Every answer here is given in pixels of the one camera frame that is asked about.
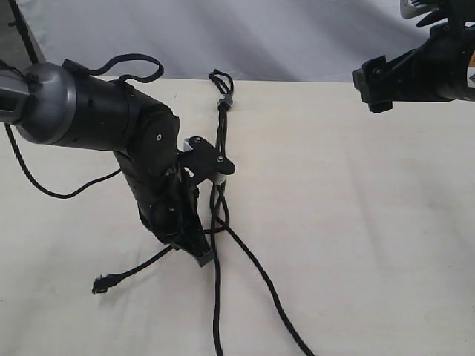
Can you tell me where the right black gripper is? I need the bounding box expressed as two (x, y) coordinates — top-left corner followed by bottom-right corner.
(352, 25), (474, 113)

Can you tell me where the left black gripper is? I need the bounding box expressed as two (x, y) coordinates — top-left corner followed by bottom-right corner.
(114, 149), (214, 268)

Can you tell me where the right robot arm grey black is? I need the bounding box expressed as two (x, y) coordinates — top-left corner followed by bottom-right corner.
(352, 23), (474, 113)

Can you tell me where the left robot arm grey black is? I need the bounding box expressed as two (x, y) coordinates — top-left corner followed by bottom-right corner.
(1, 63), (213, 265)

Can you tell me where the black stand pole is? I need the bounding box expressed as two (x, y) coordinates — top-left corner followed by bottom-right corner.
(7, 0), (45, 64)

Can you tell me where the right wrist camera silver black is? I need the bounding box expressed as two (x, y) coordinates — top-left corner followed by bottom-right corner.
(399, 0), (474, 28)

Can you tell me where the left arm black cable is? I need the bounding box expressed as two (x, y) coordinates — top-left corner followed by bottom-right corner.
(0, 54), (165, 200)

